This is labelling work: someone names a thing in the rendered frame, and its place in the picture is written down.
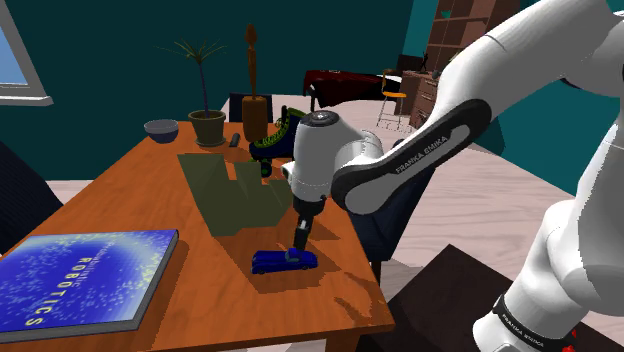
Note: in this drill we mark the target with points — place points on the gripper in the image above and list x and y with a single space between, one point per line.
310 206

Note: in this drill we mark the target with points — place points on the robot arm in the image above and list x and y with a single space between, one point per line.
531 63

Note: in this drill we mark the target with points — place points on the blue toy car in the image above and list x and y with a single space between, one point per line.
278 262

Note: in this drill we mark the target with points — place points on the dark blue chair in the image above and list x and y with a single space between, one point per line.
236 109
22 200
390 229

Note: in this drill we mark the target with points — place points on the black green roller skate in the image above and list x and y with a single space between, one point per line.
278 141

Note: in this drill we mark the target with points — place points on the small black cylinder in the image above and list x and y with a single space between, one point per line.
234 139

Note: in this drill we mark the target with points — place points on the potted green plant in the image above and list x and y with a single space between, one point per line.
208 128

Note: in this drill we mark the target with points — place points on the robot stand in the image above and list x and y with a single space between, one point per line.
438 302

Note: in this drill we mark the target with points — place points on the dark red table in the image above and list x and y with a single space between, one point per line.
341 85

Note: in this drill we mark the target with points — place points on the orange wooden table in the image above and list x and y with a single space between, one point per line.
141 195

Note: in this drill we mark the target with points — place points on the yellow stool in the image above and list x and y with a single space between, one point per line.
392 92

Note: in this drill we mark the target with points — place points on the grey bowl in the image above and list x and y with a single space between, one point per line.
161 130

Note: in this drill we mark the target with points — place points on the blue book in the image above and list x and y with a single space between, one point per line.
83 278

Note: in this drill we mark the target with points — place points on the brown shelf cabinet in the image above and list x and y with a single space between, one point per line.
441 34

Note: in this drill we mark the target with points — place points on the window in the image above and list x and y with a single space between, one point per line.
12 53

